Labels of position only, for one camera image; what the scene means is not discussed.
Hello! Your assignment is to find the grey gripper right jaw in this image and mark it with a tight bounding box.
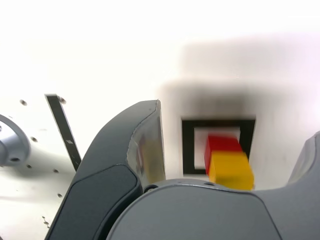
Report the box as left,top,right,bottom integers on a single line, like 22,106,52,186
106,131,320,240

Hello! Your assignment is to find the black tape strip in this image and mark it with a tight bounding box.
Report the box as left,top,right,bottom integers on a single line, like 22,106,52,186
44,93,82,173

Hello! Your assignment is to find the yellow cube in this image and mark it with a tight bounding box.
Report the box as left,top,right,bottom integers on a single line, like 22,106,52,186
208,150,255,191

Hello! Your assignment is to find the black tape square outline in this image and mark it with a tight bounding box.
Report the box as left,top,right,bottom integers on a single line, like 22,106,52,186
181,119,256,176

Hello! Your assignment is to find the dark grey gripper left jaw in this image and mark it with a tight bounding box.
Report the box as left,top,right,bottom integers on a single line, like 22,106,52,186
46,99,167,240

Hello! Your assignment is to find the red cube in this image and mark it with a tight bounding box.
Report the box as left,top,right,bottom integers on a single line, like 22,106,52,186
203,134,244,176

